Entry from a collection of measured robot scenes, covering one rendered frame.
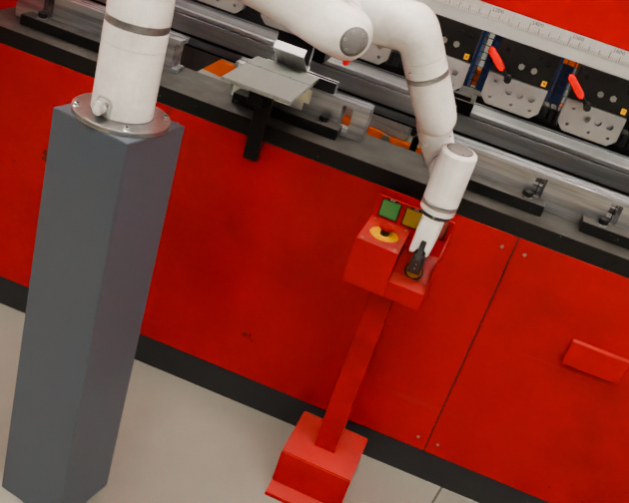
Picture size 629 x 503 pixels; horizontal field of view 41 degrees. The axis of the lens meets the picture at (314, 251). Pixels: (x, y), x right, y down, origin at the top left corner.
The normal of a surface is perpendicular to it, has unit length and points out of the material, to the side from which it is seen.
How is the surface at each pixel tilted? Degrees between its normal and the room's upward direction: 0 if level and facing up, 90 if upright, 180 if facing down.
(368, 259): 90
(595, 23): 90
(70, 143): 90
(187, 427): 0
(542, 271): 90
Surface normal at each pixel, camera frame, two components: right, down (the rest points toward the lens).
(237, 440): 0.27, -0.85
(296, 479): -0.30, 0.38
